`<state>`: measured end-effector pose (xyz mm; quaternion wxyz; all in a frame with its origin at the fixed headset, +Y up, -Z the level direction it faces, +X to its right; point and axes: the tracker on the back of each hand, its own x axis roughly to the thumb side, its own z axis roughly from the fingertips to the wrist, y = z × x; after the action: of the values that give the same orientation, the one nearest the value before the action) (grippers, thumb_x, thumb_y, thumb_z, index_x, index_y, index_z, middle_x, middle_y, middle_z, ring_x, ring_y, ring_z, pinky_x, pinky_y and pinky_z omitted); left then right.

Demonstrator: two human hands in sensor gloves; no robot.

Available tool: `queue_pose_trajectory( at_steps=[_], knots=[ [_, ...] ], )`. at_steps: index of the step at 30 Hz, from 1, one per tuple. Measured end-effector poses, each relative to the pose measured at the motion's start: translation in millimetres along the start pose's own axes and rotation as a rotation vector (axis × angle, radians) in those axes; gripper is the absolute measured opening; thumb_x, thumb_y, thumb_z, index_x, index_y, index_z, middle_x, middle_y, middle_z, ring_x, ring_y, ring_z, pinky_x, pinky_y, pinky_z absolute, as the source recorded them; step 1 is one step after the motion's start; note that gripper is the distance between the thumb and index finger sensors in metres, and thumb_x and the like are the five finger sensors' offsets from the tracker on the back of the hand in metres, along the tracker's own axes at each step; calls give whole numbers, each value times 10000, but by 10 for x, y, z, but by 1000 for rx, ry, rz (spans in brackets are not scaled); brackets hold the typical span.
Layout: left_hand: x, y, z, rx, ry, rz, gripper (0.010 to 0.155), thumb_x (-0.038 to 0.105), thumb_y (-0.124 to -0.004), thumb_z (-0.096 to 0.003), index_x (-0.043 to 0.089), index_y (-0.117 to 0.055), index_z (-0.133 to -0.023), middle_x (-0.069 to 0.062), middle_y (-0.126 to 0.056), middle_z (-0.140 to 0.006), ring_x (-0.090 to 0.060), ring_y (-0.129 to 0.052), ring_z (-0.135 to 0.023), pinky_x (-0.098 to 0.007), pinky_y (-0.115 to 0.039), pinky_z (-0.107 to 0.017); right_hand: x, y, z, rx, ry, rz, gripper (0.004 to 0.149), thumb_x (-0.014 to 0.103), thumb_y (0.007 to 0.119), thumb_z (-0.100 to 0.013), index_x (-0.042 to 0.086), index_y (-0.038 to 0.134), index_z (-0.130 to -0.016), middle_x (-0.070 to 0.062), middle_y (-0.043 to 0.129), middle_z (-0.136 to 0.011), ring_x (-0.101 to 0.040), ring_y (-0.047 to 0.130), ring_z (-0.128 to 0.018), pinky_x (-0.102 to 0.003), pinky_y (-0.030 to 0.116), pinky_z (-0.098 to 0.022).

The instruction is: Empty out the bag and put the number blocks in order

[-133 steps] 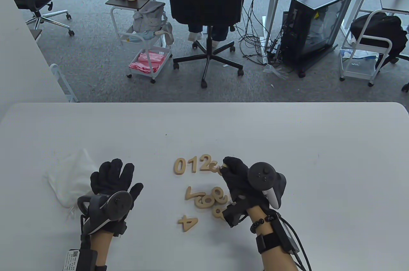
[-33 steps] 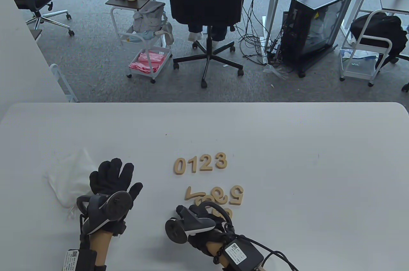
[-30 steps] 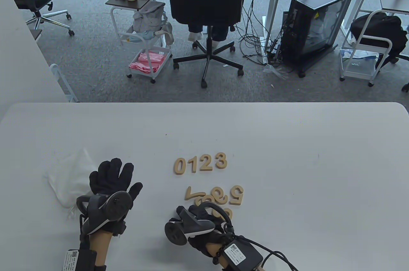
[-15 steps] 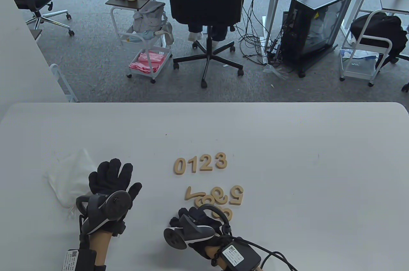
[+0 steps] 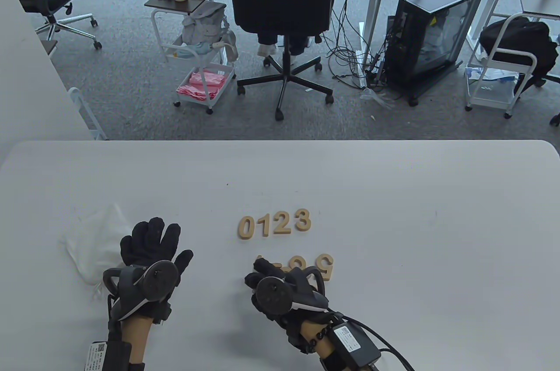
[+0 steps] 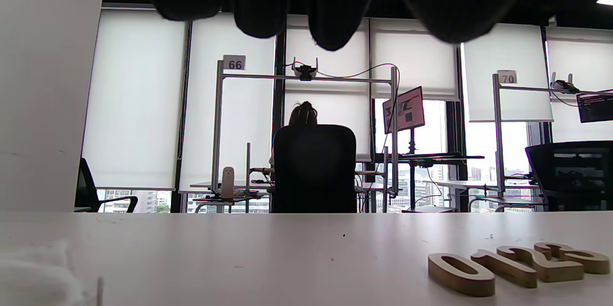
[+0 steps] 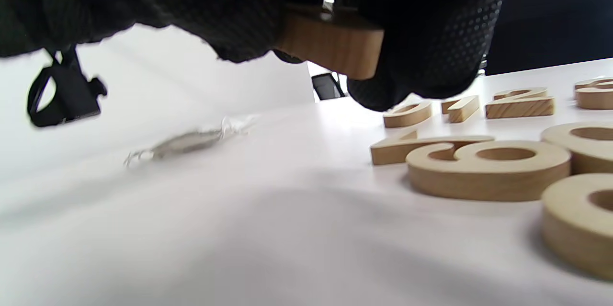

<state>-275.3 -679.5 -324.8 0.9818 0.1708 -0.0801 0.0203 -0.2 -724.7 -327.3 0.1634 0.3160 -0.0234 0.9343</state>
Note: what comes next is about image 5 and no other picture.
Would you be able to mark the black bag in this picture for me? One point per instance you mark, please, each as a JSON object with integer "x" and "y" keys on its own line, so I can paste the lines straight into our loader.
{"x": 512, "y": 38}

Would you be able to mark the white partition panel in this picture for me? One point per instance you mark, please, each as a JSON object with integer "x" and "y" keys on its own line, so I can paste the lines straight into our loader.
{"x": 26, "y": 82}

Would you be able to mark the black computer tower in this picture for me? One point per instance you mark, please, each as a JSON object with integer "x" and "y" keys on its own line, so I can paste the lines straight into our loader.
{"x": 420, "y": 29}

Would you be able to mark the white rolling cart dark top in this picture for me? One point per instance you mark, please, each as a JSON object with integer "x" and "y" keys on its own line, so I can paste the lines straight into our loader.
{"x": 192, "y": 3}

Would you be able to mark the curved flat-based wooden number block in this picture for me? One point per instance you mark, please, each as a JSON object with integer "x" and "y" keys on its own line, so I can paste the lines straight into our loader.
{"x": 281, "y": 232}

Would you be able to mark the grey backpack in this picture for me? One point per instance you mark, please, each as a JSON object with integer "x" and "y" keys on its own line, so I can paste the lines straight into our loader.
{"x": 203, "y": 23}

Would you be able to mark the person's left forearm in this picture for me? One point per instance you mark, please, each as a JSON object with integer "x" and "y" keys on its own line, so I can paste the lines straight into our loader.
{"x": 135, "y": 338}

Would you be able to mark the person's left hand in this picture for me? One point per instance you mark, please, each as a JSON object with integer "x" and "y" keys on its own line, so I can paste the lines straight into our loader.
{"x": 151, "y": 242}

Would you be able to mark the clear plastic wrap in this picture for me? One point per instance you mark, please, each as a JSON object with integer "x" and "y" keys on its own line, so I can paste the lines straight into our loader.
{"x": 376, "y": 97}

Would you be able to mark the white metal cart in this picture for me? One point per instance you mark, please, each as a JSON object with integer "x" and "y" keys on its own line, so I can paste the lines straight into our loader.
{"x": 488, "y": 103}

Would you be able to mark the person's right forearm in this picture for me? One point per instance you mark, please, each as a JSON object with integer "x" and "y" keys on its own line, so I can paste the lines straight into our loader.
{"x": 317, "y": 329}

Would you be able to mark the clear plastic bags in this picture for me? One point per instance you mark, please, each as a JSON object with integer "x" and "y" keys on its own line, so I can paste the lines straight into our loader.
{"x": 494, "y": 82}

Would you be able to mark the white metal rack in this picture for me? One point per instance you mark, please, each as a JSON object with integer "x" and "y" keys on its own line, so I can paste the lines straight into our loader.
{"x": 87, "y": 115}

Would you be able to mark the person's right hand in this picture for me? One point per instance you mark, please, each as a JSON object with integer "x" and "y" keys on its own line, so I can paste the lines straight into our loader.
{"x": 264, "y": 268}

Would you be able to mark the double-curved wooden number block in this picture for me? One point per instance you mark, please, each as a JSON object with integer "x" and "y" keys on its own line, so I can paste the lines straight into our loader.
{"x": 305, "y": 226}

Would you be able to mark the light blue packet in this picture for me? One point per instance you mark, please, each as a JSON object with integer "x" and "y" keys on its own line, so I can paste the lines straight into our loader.
{"x": 192, "y": 50}

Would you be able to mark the pile of wooden number blocks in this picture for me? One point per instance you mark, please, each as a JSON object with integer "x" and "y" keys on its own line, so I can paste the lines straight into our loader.
{"x": 326, "y": 260}

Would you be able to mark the straight hooked wooden number block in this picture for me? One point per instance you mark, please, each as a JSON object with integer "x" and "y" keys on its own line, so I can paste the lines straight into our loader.
{"x": 265, "y": 226}

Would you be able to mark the pink folded cloth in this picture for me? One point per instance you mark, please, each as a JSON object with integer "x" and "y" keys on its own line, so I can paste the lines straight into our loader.
{"x": 201, "y": 84}

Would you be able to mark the black labelled sensor box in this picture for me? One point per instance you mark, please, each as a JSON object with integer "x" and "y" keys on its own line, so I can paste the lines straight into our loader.
{"x": 107, "y": 355}
{"x": 352, "y": 342}

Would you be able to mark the black tracking controller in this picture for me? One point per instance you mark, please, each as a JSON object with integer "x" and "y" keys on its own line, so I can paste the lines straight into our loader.
{"x": 273, "y": 294}
{"x": 159, "y": 279}

